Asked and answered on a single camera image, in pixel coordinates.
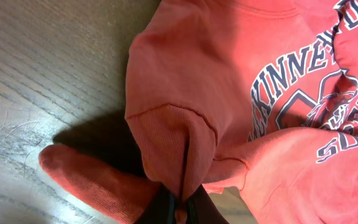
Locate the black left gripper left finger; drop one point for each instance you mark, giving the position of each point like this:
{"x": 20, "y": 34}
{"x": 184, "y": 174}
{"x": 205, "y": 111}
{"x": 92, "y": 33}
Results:
{"x": 161, "y": 209}

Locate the red printed t-shirt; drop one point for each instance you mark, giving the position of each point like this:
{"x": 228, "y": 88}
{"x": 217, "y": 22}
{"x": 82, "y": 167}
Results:
{"x": 257, "y": 95}

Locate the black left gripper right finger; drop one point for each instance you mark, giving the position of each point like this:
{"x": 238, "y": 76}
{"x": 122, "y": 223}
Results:
{"x": 201, "y": 209}

